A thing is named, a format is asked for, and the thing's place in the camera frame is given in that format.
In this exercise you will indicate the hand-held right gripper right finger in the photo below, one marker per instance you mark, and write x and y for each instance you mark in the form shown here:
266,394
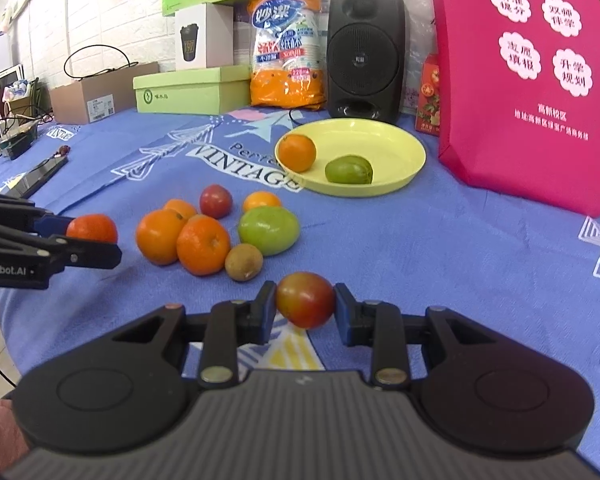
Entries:
341,312

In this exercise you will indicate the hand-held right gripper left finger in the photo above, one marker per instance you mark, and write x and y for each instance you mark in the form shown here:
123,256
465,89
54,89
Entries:
268,312

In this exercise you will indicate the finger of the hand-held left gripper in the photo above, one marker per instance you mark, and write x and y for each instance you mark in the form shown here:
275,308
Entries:
55,226
105,256

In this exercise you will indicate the small orange tangerine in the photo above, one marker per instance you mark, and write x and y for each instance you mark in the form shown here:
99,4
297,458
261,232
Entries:
94,227
181,207
261,200

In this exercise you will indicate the yellow plate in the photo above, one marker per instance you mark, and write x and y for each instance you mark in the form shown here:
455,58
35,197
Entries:
395,160

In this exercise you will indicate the large orange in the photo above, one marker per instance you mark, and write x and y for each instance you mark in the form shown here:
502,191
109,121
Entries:
157,237

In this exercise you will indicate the brown kiwi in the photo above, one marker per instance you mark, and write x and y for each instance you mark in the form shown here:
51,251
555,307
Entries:
243,261

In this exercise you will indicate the green apple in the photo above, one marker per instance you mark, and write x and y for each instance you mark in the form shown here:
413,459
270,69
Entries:
269,230

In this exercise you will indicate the black electronics box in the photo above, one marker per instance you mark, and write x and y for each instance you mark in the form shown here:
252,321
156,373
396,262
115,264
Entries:
19,141

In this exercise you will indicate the orange with stem dimple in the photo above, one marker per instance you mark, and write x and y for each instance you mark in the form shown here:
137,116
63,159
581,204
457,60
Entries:
203,246

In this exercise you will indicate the blue printed tablecloth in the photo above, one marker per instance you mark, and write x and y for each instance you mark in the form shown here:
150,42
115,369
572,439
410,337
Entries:
430,260

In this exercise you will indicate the red apple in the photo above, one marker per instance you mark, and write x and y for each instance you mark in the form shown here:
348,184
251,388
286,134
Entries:
215,201

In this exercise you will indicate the cardboard box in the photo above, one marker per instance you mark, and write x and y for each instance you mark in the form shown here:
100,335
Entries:
95,97

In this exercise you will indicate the green kiwi-shaped fruit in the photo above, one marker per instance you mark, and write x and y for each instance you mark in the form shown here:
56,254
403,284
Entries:
349,169

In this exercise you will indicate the round orange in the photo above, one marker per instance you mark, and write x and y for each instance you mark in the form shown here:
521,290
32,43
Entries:
296,152

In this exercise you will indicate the white appliance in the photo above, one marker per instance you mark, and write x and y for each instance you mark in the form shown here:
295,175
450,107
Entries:
1,52

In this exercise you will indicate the light green flat box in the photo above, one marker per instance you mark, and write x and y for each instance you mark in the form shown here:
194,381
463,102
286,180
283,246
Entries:
190,92

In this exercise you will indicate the red carton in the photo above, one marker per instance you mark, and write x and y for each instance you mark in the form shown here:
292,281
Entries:
428,95

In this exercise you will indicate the white box with cup picture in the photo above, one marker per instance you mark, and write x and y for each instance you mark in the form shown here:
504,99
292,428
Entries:
202,35

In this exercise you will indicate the magenta tote bag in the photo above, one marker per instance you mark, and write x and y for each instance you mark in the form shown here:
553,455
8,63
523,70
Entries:
525,135

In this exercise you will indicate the black speaker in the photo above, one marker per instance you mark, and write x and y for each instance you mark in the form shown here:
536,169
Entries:
365,55

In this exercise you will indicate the orange pack of paper cups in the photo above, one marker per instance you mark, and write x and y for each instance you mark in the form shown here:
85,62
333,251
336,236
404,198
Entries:
287,50

